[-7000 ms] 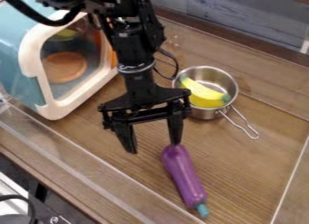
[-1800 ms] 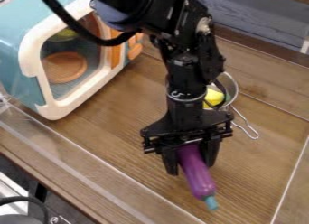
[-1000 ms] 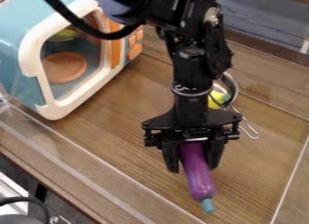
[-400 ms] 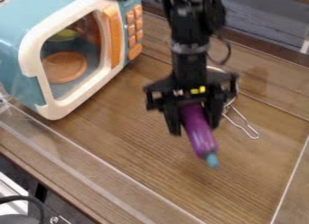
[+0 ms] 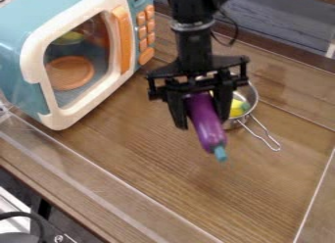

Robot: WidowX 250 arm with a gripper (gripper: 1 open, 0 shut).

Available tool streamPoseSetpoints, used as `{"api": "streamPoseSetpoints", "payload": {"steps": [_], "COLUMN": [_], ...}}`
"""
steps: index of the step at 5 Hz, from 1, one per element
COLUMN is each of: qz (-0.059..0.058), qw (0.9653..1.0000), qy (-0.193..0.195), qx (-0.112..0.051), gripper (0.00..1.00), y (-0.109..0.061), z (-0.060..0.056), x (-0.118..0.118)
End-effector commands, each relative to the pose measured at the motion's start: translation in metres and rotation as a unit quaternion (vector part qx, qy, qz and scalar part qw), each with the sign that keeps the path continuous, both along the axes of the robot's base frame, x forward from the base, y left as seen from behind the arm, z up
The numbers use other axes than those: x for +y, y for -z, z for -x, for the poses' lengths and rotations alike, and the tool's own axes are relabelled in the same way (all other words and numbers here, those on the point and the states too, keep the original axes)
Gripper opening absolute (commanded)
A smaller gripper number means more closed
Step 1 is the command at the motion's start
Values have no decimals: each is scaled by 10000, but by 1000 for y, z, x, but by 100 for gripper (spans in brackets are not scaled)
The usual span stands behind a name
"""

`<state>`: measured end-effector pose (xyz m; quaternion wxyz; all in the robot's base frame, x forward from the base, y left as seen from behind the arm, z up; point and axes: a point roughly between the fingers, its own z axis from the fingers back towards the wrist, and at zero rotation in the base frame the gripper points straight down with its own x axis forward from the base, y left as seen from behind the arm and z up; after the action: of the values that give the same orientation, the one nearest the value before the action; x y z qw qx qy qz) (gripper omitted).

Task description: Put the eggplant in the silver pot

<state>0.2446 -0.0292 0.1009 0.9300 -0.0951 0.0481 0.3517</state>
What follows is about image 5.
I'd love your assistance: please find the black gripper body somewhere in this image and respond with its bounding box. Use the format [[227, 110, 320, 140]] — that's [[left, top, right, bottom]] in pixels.
[[146, 23, 251, 102]]

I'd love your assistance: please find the black cable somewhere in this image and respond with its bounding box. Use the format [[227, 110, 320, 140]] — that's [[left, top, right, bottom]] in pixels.
[[210, 8, 240, 47]]

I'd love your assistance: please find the blue toy microwave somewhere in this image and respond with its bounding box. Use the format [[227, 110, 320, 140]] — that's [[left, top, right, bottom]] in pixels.
[[0, 0, 156, 130]]

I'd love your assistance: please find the silver pot with handle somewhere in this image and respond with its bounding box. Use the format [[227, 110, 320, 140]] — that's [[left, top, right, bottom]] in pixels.
[[224, 83, 282, 152]]

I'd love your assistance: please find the black device with cable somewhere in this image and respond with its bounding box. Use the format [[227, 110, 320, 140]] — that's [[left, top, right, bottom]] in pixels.
[[0, 212, 80, 243]]

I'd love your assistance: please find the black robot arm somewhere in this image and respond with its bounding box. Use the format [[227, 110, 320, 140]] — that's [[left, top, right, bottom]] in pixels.
[[147, 0, 250, 129]]

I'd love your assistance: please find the clear acrylic barrier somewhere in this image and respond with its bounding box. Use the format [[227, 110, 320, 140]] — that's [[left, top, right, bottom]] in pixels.
[[0, 103, 223, 243]]

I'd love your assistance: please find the orange microwave turntable plate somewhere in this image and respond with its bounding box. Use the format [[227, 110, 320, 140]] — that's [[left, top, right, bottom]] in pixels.
[[45, 56, 95, 91]]

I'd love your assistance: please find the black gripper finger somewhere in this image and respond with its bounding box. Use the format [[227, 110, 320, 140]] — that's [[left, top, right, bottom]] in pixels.
[[214, 71, 234, 122], [167, 85, 188, 129]]

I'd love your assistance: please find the purple toy eggplant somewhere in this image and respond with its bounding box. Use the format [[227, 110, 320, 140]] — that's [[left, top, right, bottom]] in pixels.
[[184, 93, 228, 162]]

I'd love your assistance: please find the yellow toy banana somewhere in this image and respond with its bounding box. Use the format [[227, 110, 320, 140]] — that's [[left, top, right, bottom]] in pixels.
[[230, 99, 250, 118]]

